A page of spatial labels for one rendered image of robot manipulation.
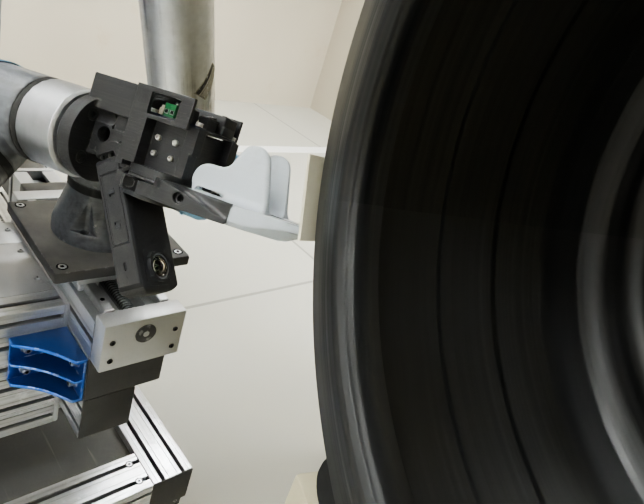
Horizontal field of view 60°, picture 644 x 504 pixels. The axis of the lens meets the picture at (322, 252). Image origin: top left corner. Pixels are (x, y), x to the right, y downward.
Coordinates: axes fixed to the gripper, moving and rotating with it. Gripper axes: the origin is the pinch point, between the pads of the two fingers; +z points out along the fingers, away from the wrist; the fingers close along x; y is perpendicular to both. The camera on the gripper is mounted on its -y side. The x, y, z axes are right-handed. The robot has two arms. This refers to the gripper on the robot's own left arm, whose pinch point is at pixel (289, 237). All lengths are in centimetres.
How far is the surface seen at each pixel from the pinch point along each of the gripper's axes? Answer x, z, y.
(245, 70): 358, -237, 79
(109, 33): 253, -277, 60
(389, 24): -8.2, 5.2, 13.2
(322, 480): 1.4, 7.9, -15.9
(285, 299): 170, -66, -41
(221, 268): 165, -96, -38
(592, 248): 17.9, 20.4, 6.8
